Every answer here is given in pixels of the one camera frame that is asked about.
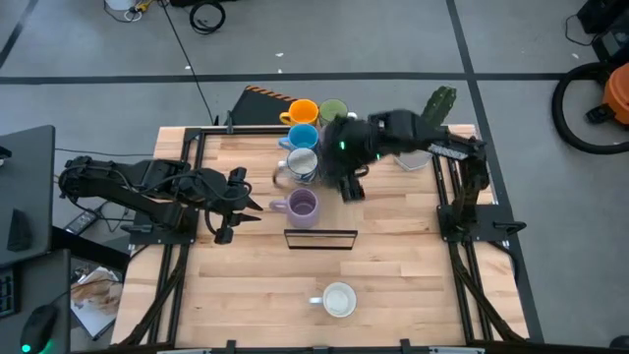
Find blue white leaf pattern mug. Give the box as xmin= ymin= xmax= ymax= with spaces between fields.
xmin=272 ymin=146 xmax=320 ymax=190

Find long black floor cable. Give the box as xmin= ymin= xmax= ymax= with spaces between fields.
xmin=157 ymin=0 xmax=217 ymax=128

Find orange mug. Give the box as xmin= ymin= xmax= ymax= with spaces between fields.
xmin=278 ymin=97 xmax=320 ymax=127

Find grey desk panel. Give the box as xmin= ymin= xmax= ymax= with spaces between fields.
xmin=0 ymin=125 xmax=56 ymax=269

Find small black desk object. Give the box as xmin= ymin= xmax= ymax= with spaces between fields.
xmin=7 ymin=208 xmax=33 ymax=253

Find black aluminium table frame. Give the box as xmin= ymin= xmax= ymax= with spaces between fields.
xmin=115 ymin=123 xmax=532 ymax=354

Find coiled black cable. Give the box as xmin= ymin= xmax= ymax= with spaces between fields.
xmin=189 ymin=0 xmax=227 ymax=35

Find light blue mug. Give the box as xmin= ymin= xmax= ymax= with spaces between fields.
xmin=277 ymin=122 xmax=320 ymax=151

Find black power adapter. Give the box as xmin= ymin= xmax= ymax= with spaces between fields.
xmin=63 ymin=209 xmax=99 ymax=236

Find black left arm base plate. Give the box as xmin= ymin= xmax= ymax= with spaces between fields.
xmin=128 ymin=208 xmax=200 ymax=246

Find white flat board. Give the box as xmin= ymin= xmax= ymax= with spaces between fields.
xmin=70 ymin=294 xmax=119 ymax=341

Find dark desk surface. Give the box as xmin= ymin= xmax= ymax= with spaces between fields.
xmin=0 ymin=248 xmax=73 ymax=354

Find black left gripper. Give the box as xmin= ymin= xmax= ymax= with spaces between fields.
xmin=203 ymin=165 xmax=264 ymax=246

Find black equipment case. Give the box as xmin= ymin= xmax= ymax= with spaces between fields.
xmin=575 ymin=0 xmax=629 ymax=63

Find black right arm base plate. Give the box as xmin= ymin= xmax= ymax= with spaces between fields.
xmin=436 ymin=204 xmax=528 ymax=243

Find wooden shelf black metal frame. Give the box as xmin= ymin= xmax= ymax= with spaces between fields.
xmin=283 ymin=125 xmax=360 ymax=252

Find thin black floor cable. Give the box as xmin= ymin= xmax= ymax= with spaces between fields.
xmin=53 ymin=147 xmax=163 ymax=158

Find black ramp orange stripes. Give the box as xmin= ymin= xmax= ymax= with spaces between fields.
xmin=228 ymin=85 xmax=301 ymax=127

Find black computer mouse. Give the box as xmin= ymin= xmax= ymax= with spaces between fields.
xmin=20 ymin=304 xmax=59 ymax=354

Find green cactus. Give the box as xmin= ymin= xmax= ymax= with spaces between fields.
xmin=421 ymin=85 xmax=458 ymax=130

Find black vacuum hose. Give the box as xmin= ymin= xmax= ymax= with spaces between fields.
xmin=550 ymin=61 xmax=629 ymax=156

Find black keyboard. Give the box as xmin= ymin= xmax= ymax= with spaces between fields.
xmin=0 ymin=267 xmax=21 ymax=320

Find lavender mug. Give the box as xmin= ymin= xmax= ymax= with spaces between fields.
xmin=268 ymin=187 xmax=321 ymax=230

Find orange vacuum cleaner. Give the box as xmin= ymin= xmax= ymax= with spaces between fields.
xmin=584 ymin=61 xmax=629 ymax=127

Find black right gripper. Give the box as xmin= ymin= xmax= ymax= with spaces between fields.
xmin=321 ymin=115 xmax=382 ymax=204

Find teal mug white handle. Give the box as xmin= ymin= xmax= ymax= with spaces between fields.
xmin=308 ymin=280 xmax=359 ymax=320

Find crumpled brown paper bag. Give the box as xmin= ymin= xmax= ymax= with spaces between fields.
xmin=71 ymin=266 xmax=124 ymax=316

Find green mug white handle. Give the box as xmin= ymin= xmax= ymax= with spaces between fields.
xmin=317 ymin=97 xmax=359 ymax=127

